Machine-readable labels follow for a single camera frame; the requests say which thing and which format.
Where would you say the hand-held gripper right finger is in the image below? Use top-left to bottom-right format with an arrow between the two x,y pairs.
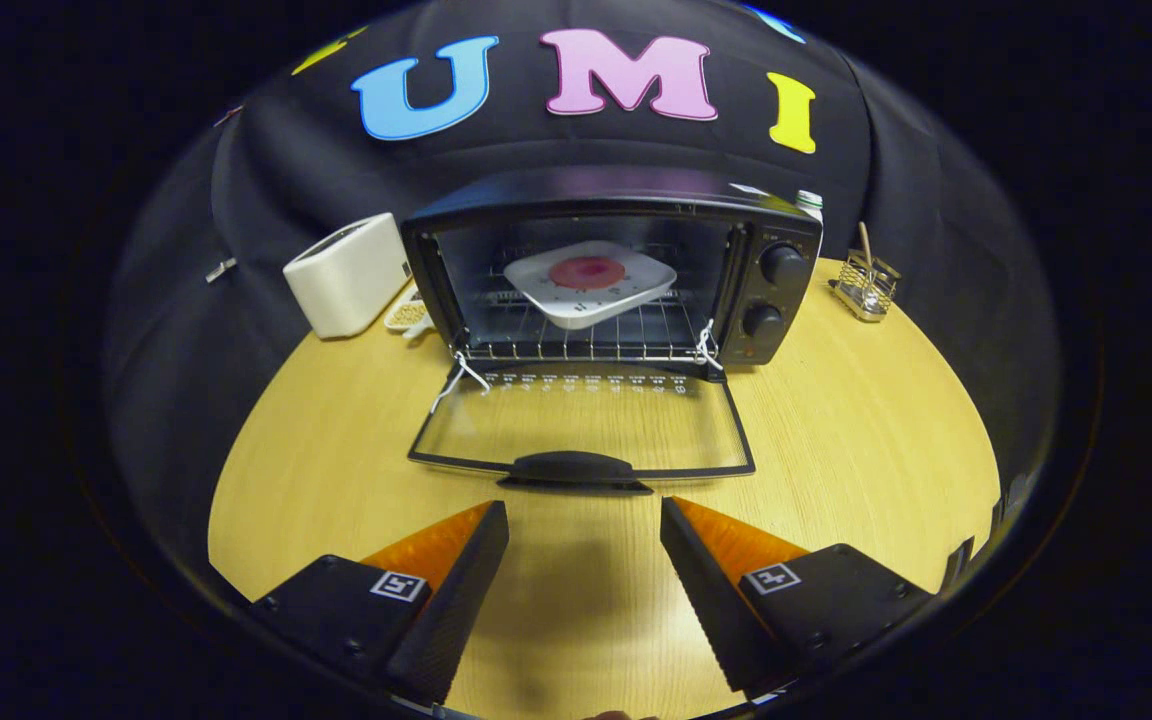
660,496 -> 935,698

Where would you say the black backdrop cloth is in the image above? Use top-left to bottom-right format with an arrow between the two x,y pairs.
101,0 -> 1062,501

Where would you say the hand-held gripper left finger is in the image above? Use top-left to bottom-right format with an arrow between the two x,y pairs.
251,500 -> 510,706

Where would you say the wire mesh holder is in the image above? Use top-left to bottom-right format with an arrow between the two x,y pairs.
829,250 -> 903,323

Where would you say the white square plate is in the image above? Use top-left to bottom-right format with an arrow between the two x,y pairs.
503,240 -> 678,331

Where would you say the small beige dish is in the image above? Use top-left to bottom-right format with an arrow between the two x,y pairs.
383,285 -> 434,341

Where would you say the white bread toaster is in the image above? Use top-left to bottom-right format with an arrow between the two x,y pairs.
283,212 -> 413,340

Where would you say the black toaster oven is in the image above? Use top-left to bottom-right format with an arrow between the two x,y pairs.
400,166 -> 824,496

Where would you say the pink ham slice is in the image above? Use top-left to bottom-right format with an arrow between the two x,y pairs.
548,256 -> 627,291

